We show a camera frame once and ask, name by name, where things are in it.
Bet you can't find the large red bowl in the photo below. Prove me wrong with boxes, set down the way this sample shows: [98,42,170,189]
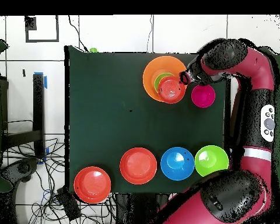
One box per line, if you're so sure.
[73,166,112,204]
[119,147,158,185]

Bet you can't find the small red bowl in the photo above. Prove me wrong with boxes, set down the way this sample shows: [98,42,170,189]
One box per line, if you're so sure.
[157,75,187,104]

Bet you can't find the small green bowl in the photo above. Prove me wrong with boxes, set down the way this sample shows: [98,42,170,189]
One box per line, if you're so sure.
[154,72,174,93]

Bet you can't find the large orange bowl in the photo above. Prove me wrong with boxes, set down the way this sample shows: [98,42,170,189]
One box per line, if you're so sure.
[142,55,187,103]

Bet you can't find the blue bowl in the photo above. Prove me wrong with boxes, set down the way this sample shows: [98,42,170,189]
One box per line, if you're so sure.
[160,146,195,181]

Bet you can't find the pink bowl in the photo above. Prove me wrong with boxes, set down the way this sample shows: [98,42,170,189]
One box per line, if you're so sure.
[191,84,216,109]

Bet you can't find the large green bowl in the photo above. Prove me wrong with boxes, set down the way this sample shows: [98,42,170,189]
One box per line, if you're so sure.
[194,145,230,177]

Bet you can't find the dark green table cloth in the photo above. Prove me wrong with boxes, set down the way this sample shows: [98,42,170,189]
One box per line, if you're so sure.
[64,45,234,196]

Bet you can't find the blue tape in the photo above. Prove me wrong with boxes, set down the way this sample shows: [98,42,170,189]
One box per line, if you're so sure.
[33,71,48,89]

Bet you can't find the black power strip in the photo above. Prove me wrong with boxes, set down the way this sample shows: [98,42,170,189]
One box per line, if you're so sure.
[55,187,82,222]

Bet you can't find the black chair base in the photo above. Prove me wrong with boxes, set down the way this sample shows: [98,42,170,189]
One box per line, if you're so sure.
[0,157,40,184]

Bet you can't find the black stool frame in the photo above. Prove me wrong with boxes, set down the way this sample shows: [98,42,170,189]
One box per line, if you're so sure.
[224,79,232,150]
[1,73,46,159]

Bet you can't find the thin black cable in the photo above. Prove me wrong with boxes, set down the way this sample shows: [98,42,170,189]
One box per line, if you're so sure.
[68,15,89,52]
[146,15,154,53]

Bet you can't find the tangle of black cables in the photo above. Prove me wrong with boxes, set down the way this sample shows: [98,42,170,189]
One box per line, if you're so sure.
[2,137,117,224]

